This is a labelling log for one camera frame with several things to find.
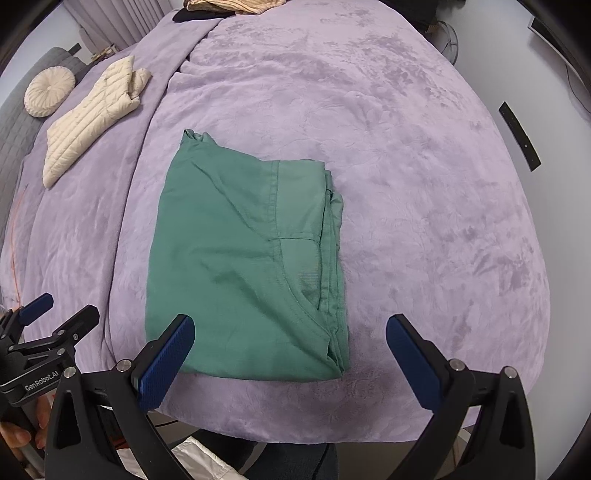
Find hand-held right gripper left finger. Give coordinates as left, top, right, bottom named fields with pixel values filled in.
left=45, top=314, right=197, bottom=480

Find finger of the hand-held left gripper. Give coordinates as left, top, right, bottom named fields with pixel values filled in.
left=46, top=305, right=101, bottom=365
left=18, top=292, right=55, bottom=326

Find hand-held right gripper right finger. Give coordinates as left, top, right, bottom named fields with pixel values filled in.
left=385, top=314, right=539, bottom=480

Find green button shirt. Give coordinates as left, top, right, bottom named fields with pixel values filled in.
left=144, top=129, right=352, bottom=383

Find person's left hand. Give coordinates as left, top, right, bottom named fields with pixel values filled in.
left=0, top=396, right=51, bottom=462

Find person's dark blue jeans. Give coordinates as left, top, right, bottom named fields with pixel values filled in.
left=240, top=440, right=340, bottom=480

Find grey quilted sofa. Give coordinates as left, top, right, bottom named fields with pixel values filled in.
left=0, top=46, right=90, bottom=250

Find cream puffer jacket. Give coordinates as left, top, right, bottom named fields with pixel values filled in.
left=41, top=55, right=153, bottom=189

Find round cream cushion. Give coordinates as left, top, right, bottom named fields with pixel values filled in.
left=24, top=66, right=76, bottom=118

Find purple fleece blanket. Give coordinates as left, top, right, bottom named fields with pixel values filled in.
left=0, top=0, right=552, bottom=446

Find black flat strip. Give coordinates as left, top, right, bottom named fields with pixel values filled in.
left=498, top=102, right=542, bottom=173

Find grey curtain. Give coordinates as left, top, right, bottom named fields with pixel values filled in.
left=65, top=0, right=185, bottom=49

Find standing fan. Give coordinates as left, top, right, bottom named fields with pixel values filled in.
left=431, top=21, right=460, bottom=65

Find black cloth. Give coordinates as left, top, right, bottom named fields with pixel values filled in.
left=172, top=8, right=232, bottom=23

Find dark object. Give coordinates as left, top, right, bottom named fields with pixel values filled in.
left=406, top=0, right=446, bottom=31

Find black monitor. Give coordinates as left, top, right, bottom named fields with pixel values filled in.
left=527, top=16, right=591, bottom=97

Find beige corduroy cloth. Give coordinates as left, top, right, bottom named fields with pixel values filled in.
left=185, top=0, right=287, bottom=17

